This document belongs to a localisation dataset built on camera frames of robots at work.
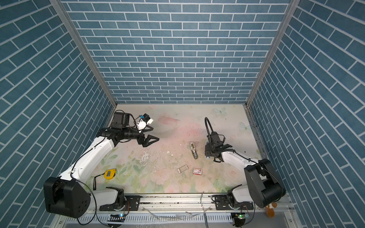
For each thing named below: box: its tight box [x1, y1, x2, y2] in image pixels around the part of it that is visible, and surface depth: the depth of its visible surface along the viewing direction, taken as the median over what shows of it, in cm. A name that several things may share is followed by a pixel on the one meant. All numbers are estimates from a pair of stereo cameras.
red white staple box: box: [192, 167, 203, 176], surface depth 86 cm
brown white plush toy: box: [263, 202, 278, 219], surface depth 71 cm
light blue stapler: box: [190, 142, 199, 160], surface depth 93 cm
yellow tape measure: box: [104, 168, 117, 180], surface depth 84 cm
